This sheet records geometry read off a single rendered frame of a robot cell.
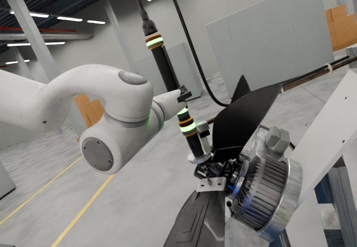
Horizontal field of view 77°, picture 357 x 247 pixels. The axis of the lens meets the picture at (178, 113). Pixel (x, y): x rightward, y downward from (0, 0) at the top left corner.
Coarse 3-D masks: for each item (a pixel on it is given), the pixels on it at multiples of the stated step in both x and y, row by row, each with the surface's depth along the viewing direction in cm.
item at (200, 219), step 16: (208, 192) 65; (224, 192) 63; (192, 208) 63; (208, 208) 60; (224, 208) 58; (176, 224) 62; (192, 224) 57; (208, 224) 55; (224, 224) 52; (176, 240) 56; (192, 240) 53; (208, 240) 50; (224, 240) 48
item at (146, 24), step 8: (144, 16) 56; (144, 24) 56; (152, 24) 56; (144, 32) 57; (152, 32) 60; (192, 136) 63; (192, 144) 64; (200, 144) 65; (192, 152) 66; (200, 152) 65
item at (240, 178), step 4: (244, 160) 76; (244, 164) 72; (248, 164) 72; (244, 168) 70; (240, 172) 71; (244, 172) 70; (240, 176) 70; (244, 176) 70; (240, 180) 69; (236, 184) 70; (240, 184) 69; (236, 188) 69; (232, 192) 70; (236, 192) 69; (228, 196) 75; (232, 196) 71
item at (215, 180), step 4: (200, 180) 73; (204, 180) 72; (212, 180) 70; (216, 180) 70; (220, 180) 69; (224, 180) 68; (200, 184) 71; (204, 184) 70; (208, 184) 69; (212, 184) 69; (216, 184) 68; (224, 184) 66; (200, 188) 69; (204, 188) 69; (208, 188) 68; (212, 188) 67; (216, 188) 66; (220, 188) 66
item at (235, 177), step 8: (208, 160) 72; (224, 160) 72; (240, 160) 72; (200, 168) 73; (208, 168) 72; (216, 168) 71; (224, 168) 72; (232, 168) 72; (240, 168) 70; (200, 176) 74; (216, 176) 71; (224, 176) 72; (232, 176) 69; (232, 184) 69
